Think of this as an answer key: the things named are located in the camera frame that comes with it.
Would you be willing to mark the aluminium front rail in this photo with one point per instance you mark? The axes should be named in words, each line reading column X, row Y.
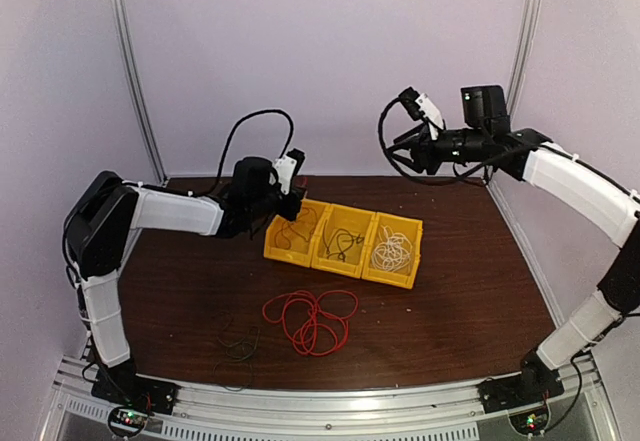
column 450, row 411

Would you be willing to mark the yellow bin near end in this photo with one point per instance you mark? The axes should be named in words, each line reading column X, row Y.
column 394, row 251

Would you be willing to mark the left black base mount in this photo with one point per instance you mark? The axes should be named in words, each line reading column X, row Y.
column 133, row 409

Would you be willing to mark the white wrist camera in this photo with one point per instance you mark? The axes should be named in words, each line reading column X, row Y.
column 286, row 167
column 421, row 108

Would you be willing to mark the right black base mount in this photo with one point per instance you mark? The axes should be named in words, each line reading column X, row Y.
column 526, row 405

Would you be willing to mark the yellow bin middle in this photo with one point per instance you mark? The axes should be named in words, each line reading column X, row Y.
column 342, row 236

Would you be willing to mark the aluminium frame post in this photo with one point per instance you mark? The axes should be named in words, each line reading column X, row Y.
column 135, row 88
column 528, row 25

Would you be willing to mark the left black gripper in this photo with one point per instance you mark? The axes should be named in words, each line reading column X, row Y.
column 291, row 211

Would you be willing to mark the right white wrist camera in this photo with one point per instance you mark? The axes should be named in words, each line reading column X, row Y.
column 421, row 108

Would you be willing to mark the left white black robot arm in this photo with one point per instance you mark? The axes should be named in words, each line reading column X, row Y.
column 96, row 231

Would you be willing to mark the right aluminium frame post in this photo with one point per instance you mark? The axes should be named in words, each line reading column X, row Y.
column 528, row 25

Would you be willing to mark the left aluminium frame post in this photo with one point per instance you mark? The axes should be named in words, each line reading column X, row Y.
column 135, row 88

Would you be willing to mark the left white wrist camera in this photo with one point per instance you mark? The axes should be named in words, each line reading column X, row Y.
column 286, row 167

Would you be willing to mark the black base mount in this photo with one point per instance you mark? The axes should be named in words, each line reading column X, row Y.
column 133, row 409
column 526, row 405

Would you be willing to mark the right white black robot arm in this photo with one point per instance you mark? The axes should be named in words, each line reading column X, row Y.
column 488, row 141

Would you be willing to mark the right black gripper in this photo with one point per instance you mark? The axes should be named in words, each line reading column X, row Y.
column 420, row 150

